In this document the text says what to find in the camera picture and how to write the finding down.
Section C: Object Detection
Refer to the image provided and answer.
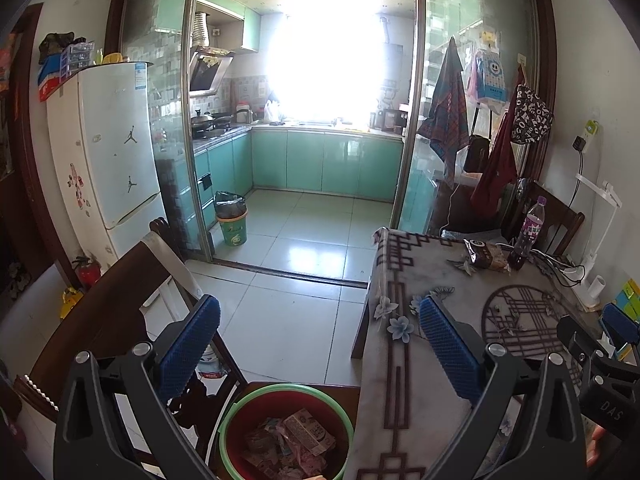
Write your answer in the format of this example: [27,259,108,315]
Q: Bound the carved wooden chair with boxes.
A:
[15,217,361,480]

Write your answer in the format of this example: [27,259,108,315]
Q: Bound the aluminium vent duct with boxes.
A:
[192,11,210,46]

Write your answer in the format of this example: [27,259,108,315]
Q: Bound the blue white smiley bag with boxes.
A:
[475,50,508,101]

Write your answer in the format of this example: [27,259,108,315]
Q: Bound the range hood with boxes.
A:
[190,47,235,96]

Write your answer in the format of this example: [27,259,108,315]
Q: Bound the black handbag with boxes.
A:
[464,135,492,175]

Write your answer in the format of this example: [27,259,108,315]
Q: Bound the red bucket with green rim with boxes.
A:
[219,382,356,480]

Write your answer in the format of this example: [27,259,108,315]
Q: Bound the white desk lamp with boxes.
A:
[575,172,623,306]

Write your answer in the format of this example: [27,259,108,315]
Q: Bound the white bottle with red label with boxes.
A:
[197,345,226,379]

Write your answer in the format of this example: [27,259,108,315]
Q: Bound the bread packet with dark label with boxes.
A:
[462,239,511,273]

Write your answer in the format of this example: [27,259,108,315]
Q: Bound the black cable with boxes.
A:
[530,250,576,287]

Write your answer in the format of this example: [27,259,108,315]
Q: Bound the teal kitchen wall cabinets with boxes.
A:
[155,0,262,54]

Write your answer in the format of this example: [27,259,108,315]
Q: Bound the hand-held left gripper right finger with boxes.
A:
[419,294,587,480]

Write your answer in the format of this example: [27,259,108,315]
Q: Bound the glass sliding door panel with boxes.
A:
[120,0,216,261]
[395,0,543,236]

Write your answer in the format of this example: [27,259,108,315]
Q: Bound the white refrigerator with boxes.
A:
[46,62,168,271]

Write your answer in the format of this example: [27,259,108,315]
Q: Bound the black white lettered bag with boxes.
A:
[510,84,555,146]

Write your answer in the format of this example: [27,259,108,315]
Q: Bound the plaid hanging cloth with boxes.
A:
[417,37,469,188]

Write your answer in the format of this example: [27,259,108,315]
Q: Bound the white bead string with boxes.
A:
[22,375,58,406]

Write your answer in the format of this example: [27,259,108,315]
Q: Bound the dark red garment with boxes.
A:
[470,110,518,218]

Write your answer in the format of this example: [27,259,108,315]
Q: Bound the teal kitchen base cabinets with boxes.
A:
[192,127,403,221]

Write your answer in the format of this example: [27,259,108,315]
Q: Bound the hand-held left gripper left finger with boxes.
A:
[52,294,236,480]

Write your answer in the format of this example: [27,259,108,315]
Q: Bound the dark wooden chair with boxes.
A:
[502,180,586,257]

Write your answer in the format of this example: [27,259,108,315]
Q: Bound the person's right hand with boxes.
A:
[585,424,608,467]

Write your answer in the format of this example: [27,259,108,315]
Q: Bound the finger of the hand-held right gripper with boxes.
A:
[556,315,617,376]
[601,304,640,347]

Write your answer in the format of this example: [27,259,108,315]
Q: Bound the white cup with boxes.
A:
[585,276,606,308]

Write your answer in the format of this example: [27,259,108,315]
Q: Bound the purple drink bottle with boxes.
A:
[507,196,546,271]

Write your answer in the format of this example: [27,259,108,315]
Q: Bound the foil wrapper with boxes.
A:
[244,425,281,466]

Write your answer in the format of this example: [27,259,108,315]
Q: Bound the dark green bag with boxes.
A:
[39,32,88,63]

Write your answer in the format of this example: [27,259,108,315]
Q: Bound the yellow toy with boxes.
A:
[60,287,85,321]

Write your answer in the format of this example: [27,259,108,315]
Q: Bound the green trash bin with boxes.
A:
[215,191,249,247]

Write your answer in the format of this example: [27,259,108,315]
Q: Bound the red fire extinguisher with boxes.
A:
[72,255,102,289]

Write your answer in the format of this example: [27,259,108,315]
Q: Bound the clear plastic drawer organiser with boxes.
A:
[60,42,96,73]

